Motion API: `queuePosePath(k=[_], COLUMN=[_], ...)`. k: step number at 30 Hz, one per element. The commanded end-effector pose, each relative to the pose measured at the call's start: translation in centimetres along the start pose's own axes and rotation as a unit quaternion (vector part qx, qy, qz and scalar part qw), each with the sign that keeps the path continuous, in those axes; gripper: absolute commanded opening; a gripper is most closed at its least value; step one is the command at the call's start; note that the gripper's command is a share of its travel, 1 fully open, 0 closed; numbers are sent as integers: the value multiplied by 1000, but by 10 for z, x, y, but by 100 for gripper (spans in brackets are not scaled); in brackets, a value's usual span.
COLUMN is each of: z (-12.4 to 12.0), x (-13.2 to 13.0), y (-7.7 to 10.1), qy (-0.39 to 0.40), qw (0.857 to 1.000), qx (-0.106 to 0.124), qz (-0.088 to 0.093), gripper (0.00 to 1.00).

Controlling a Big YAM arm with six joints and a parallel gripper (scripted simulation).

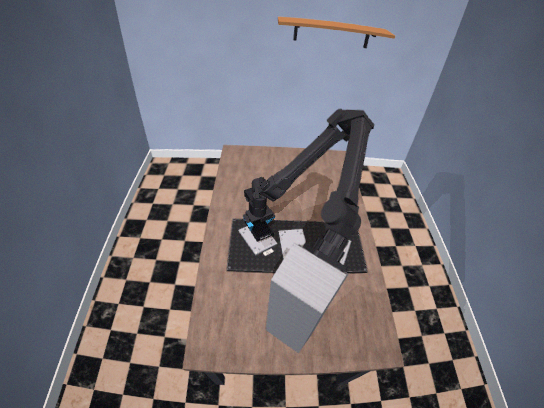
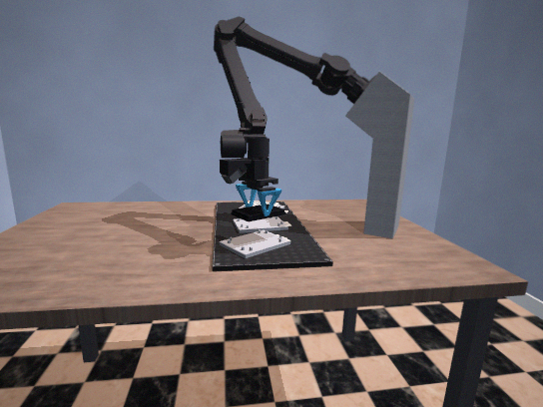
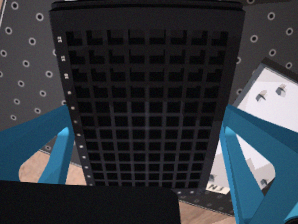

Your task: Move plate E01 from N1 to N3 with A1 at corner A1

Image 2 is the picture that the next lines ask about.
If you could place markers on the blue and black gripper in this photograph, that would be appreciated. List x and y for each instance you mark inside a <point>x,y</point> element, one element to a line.
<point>258,185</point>

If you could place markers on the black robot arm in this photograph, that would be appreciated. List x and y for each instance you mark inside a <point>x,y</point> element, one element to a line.
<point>253,122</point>

